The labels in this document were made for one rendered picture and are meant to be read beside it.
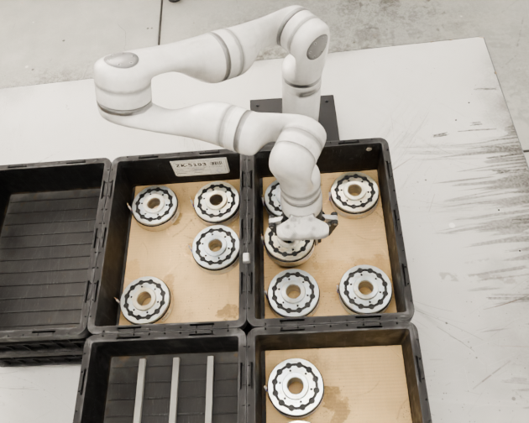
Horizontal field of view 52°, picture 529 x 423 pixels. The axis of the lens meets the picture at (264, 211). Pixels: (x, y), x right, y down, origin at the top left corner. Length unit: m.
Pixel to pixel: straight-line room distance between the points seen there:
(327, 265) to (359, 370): 0.22
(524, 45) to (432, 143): 1.40
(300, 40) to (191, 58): 0.26
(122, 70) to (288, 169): 0.31
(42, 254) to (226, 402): 0.54
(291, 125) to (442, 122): 0.75
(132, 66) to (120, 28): 2.10
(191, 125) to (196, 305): 0.42
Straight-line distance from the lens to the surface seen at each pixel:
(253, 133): 0.83
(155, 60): 0.94
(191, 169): 1.22
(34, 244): 1.33
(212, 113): 0.85
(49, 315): 1.24
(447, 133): 1.50
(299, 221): 0.95
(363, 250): 1.15
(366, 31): 2.76
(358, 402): 1.06
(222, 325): 1.00
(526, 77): 2.67
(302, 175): 0.81
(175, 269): 1.17
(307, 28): 1.14
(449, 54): 1.69
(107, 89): 0.91
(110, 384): 1.14
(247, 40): 1.05
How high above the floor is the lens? 1.87
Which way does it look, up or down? 60 degrees down
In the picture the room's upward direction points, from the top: 12 degrees counter-clockwise
